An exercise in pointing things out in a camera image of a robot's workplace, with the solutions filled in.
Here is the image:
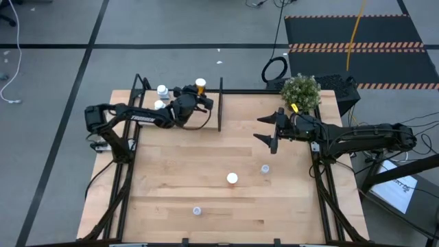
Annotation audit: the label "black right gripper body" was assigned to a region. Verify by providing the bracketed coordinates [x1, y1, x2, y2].
[270, 106, 324, 155]

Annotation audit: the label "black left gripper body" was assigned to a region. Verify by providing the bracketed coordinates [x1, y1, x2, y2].
[169, 84, 215, 127]

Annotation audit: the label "green potted plant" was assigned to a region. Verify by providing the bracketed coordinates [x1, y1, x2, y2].
[281, 73, 322, 113]

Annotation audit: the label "black floor mat hazard stripes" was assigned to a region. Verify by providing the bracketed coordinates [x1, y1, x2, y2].
[283, 14, 439, 91]

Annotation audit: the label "black support beam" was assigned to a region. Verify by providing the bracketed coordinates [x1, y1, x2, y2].
[359, 153, 439, 193]

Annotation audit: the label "black office chair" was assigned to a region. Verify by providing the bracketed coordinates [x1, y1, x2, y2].
[0, 0, 18, 27]

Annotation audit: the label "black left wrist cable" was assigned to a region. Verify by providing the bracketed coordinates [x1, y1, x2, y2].
[180, 108, 213, 131]

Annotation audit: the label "wooden shelf black metal frame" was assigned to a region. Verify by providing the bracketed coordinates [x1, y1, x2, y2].
[132, 73, 224, 133]

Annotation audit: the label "black aluminium table frame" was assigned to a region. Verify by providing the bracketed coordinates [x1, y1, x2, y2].
[77, 73, 371, 247]

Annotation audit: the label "black coiled cable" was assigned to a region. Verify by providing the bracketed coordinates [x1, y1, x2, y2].
[261, 0, 289, 84]

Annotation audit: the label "yellow cable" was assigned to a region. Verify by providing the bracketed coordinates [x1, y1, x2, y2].
[345, 0, 368, 73]

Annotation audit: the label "white floor cable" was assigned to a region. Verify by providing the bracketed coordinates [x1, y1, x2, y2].
[0, 0, 23, 104]

